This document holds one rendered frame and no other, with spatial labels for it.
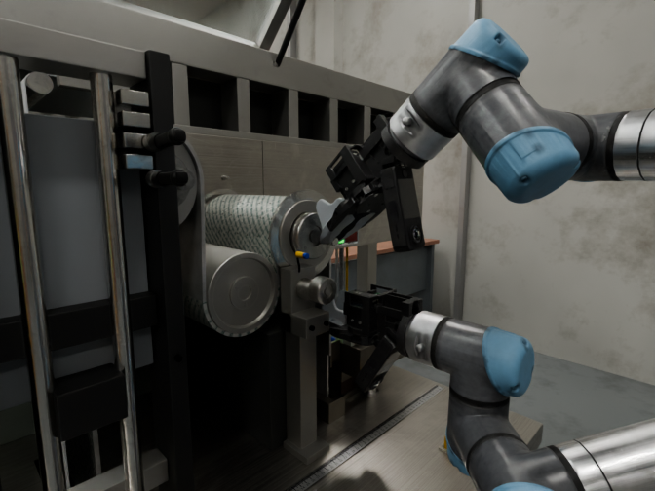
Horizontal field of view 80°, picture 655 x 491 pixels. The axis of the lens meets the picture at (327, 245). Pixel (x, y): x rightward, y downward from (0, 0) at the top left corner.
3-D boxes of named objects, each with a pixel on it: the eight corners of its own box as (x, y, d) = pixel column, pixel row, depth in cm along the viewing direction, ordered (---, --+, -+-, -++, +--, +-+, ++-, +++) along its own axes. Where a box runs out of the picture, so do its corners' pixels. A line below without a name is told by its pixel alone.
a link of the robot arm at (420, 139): (464, 141, 49) (430, 134, 44) (438, 166, 52) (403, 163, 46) (432, 99, 52) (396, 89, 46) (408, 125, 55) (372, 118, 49)
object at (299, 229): (305, 206, 60) (336, 221, 65) (296, 206, 62) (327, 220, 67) (291, 252, 59) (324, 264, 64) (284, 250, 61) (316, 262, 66)
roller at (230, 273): (210, 344, 53) (206, 257, 51) (140, 304, 71) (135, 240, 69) (279, 322, 62) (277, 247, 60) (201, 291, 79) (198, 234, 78)
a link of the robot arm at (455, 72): (514, 50, 36) (468, -1, 40) (431, 135, 43) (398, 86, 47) (548, 75, 41) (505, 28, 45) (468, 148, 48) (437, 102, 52)
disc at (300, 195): (271, 286, 60) (269, 189, 57) (269, 286, 60) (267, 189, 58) (337, 272, 70) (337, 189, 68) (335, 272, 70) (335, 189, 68)
